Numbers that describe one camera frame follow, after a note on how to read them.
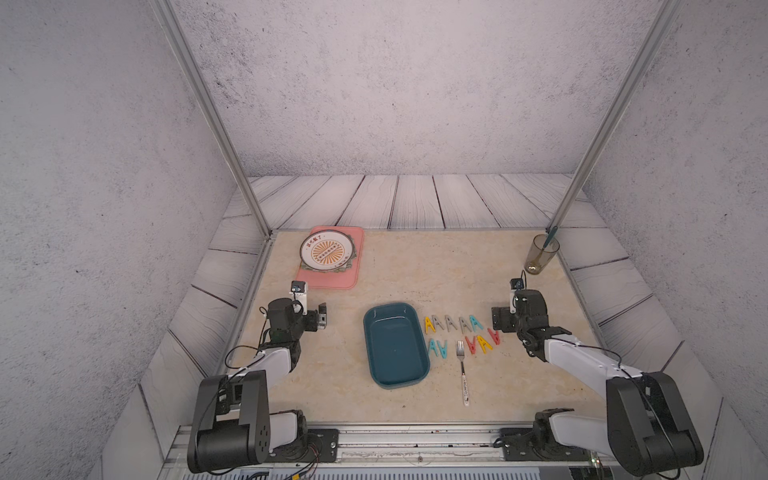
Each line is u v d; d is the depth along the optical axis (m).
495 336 0.91
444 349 0.89
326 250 1.13
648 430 0.41
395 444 0.74
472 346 0.89
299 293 0.79
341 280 1.08
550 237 1.01
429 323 0.94
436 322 0.94
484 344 0.89
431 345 0.89
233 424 0.42
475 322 0.94
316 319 0.83
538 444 0.67
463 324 0.94
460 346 0.90
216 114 0.88
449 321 0.94
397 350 0.89
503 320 0.82
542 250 1.02
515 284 0.80
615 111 0.87
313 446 0.72
